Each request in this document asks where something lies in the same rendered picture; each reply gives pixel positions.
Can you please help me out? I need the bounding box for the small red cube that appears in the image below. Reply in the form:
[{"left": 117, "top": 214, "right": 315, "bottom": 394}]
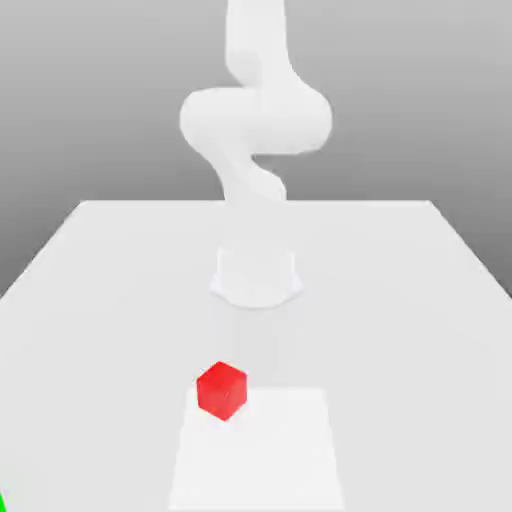
[{"left": 196, "top": 360, "right": 249, "bottom": 422}]

